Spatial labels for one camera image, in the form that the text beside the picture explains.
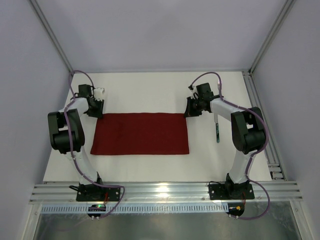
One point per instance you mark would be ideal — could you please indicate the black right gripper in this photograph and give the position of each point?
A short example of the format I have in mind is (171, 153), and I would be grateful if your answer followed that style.
(191, 107)

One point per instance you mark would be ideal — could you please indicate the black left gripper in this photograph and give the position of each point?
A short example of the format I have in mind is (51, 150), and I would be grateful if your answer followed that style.
(96, 108)

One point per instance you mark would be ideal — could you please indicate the dark red cloth napkin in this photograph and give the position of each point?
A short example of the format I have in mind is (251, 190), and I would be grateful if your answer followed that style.
(119, 134)

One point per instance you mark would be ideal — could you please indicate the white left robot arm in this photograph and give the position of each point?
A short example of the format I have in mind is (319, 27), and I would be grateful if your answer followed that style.
(66, 131)

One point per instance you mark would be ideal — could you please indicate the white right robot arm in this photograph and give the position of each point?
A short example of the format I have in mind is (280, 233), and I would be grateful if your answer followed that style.
(248, 136)

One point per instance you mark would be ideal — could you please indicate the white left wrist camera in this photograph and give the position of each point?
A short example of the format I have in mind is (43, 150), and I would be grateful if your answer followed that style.
(99, 94)

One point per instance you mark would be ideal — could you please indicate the knife with teal handle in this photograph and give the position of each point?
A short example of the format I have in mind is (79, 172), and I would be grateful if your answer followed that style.
(217, 131)

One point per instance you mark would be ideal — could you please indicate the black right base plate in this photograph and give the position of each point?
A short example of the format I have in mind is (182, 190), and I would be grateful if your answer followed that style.
(218, 191)

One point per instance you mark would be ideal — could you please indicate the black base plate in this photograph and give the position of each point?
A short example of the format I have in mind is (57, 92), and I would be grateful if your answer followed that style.
(94, 193)
(218, 191)

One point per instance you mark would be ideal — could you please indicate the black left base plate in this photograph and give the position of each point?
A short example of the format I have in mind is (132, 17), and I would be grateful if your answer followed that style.
(94, 193)

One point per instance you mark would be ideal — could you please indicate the slotted cable duct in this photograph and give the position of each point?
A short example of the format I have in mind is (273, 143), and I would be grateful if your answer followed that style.
(136, 208)

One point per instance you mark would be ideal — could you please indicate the left corner frame post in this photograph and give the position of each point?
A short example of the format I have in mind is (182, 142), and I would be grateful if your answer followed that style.
(50, 33)

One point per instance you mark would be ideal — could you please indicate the corner frame post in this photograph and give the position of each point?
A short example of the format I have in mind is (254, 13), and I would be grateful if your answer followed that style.
(50, 33)
(276, 26)

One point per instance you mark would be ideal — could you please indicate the aluminium front rail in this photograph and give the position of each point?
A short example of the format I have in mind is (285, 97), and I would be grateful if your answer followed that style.
(159, 192)

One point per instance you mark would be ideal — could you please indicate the right corner frame post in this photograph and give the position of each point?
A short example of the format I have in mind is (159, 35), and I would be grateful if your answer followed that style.
(276, 26)

